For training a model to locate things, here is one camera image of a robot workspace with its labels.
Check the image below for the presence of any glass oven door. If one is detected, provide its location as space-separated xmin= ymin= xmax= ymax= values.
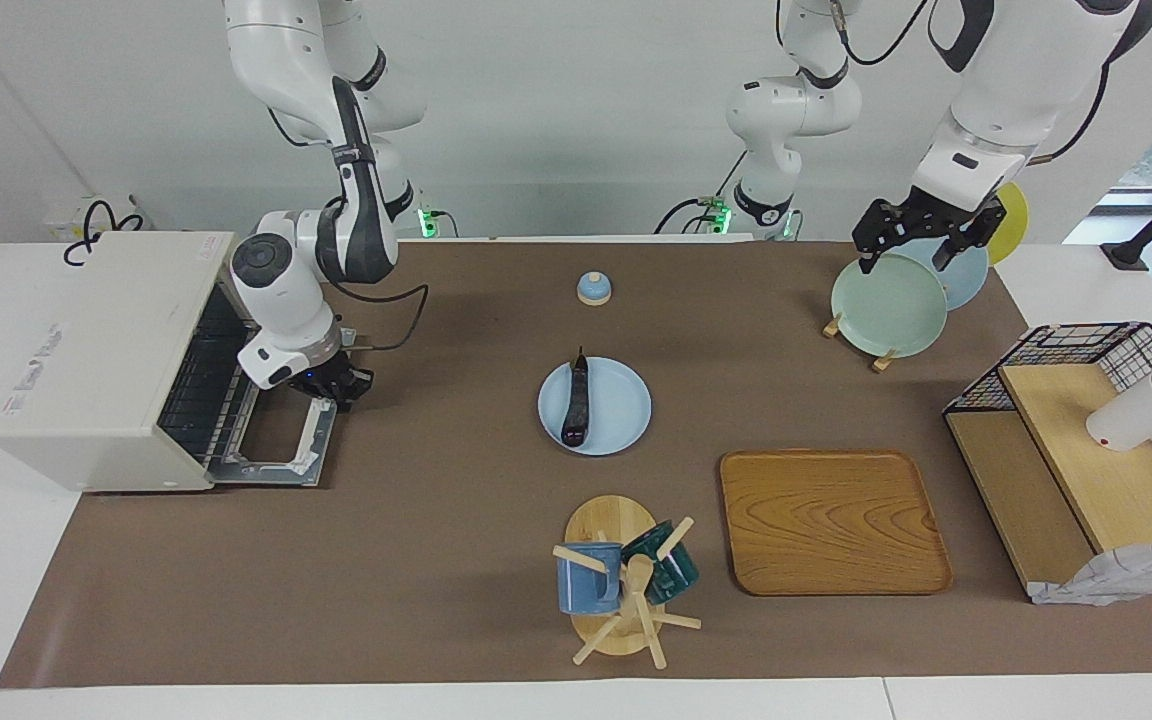
xmin=208 ymin=395 xmax=340 ymax=489

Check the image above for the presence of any dark purple eggplant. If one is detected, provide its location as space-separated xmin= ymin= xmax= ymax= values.
xmin=560 ymin=347 xmax=593 ymax=448

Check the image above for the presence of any white toaster oven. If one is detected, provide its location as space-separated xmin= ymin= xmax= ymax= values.
xmin=0 ymin=232 xmax=263 ymax=493

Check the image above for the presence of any light blue racked plate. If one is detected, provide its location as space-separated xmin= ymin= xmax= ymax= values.
xmin=896 ymin=235 xmax=990 ymax=311

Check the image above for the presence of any pale green plate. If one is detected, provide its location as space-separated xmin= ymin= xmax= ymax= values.
xmin=830 ymin=253 xmax=949 ymax=359

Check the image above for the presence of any yellow plate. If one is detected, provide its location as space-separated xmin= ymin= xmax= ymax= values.
xmin=986 ymin=182 xmax=1030 ymax=266

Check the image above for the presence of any wooden plate rack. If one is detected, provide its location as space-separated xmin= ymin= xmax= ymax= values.
xmin=822 ymin=312 xmax=897 ymax=373

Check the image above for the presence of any brown table mat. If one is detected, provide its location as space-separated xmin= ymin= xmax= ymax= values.
xmin=0 ymin=240 xmax=1152 ymax=689

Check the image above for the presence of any white cup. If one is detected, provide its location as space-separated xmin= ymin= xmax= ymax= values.
xmin=1085 ymin=372 xmax=1152 ymax=452

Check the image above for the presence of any wooden serving tray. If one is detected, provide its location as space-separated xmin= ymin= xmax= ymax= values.
xmin=719 ymin=449 xmax=954 ymax=597

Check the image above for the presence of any wooden step shelf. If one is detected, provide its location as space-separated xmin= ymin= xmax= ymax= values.
xmin=944 ymin=363 xmax=1152 ymax=601

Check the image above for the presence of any wooden mug tree stand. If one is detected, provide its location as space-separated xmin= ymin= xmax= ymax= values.
xmin=551 ymin=494 xmax=703 ymax=669

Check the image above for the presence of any blue mug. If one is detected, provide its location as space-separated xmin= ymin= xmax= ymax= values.
xmin=556 ymin=542 xmax=625 ymax=615

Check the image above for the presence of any white power strip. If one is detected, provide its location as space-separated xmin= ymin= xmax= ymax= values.
xmin=41 ymin=195 xmax=142 ymax=244

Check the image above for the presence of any grey patterned cloth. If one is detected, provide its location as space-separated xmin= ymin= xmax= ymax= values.
xmin=1028 ymin=538 xmax=1152 ymax=607

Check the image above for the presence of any dark green mug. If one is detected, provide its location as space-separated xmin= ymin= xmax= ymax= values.
xmin=621 ymin=520 xmax=700 ymax=605

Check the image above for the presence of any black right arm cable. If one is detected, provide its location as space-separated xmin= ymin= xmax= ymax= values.
xmin=329 ymin=280 xmax=430 ymax=353

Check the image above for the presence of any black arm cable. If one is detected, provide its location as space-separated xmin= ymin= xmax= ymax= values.
xmin=831 ymin=0 xmax=937 ymax=69
xmin=329 ymin=280 xmax=430 ymax=353

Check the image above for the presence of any black wire basket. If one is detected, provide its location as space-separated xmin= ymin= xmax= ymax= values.
xmin=943 ymin=322 xmax=1152 ymax=531

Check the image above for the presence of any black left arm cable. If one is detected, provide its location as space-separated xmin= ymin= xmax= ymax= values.
xmin=831 ymin=0 xmax=937 ymax=69

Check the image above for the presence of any black coiled cable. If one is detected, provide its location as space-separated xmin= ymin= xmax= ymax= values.
xmin=63 ymin=200 xmax=147 ymax=267

